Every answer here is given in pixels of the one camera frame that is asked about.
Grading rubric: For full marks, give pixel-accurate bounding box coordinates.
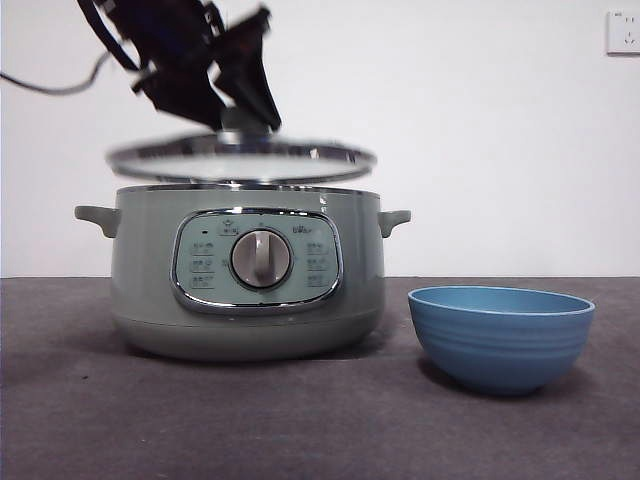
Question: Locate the glass lid with green knob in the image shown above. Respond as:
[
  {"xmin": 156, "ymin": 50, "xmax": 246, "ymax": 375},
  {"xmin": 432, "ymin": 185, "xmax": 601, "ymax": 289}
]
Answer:
[{"xmin": 104, "ymin": 112, "xmax": 378, "ymax": 186}]

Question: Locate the pale green electric steamer pot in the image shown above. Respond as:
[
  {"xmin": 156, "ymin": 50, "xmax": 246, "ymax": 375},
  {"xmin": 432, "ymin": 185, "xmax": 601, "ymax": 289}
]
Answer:
[{"xmin": 74, "ymin": 183, "xmax": 413, "ymax": 363}]

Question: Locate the blue ribbed bowl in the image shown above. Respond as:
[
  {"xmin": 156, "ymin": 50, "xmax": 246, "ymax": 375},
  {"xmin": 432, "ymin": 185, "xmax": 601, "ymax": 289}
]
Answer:
[{"xmin": 407, "ymin": 285, "xmax": 597, "ymax": 398}]

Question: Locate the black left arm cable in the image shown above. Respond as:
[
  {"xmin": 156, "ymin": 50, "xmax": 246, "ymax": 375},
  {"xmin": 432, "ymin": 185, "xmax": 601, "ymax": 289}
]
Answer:
[{"xmin": 0, "ymin": 49, "xmax": 114, "ymax": 95}]

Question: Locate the white wall socket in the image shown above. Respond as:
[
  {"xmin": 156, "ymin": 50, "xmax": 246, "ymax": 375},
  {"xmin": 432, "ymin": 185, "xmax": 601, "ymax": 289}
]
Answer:
[{"xmin": 606, "ymin": 10, "xmax": 640, "ymax": 56}]

